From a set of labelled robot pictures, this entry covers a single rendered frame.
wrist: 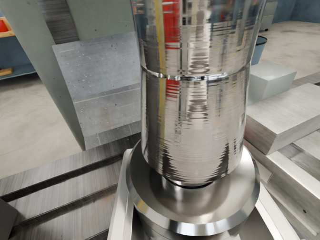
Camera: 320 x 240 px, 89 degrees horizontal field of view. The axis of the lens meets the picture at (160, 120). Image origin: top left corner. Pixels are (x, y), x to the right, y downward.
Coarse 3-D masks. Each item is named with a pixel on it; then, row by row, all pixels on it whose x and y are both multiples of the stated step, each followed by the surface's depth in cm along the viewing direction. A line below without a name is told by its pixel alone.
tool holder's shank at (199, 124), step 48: (144, 0) 2; (192, 0) 2; (240, 0) 2; (144, 48) 3; (192, 48) 2; (240, 48) 3; (144, 96) 4; (192, 96) 3; (240, 96) 3; (144, 144) 5; (192, 144) 3; (240, 144) 4
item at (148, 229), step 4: (140, 220) 6; (144, 224) 6; (144, 228) 6; (148, 228) 6; (240, 228) 5; (148, 232) 6; (152, 232) 5; (156, 232) 5; (236, 232) 5; (148, 236) 7; (152, 236) 6; (156, 236) 5; (160, 236) 5; (232, 236) 5; (236, 236) 6
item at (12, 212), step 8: (0, 200) 23; (0, 208) 22; (8, 208) 24; (0, 216) 22; (8, 216) 23; (16, 216) 25; (0, 224) 22; (8, 224) 23; (0, 232) 21; (8, 232) 23
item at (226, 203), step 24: (144, 168) 6; (240, 168) 5; (144, 192) 5; (168, 192) 5; (192, 192) 5; (216, 192) 5; (240, 192) 5; (144, 216) 5; (168, 216) 4; (192, 216) 4; (216, 216) 4; (240, 216) 4
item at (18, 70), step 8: (0, 24) 263; (8, 24) 272; (0, 32) 266; (8, 32) 258; (24, 64) 340; (0, 72) 294; (8, 72) 299; (16, 72) 304; (24, 72) 300; (32, 72) 299
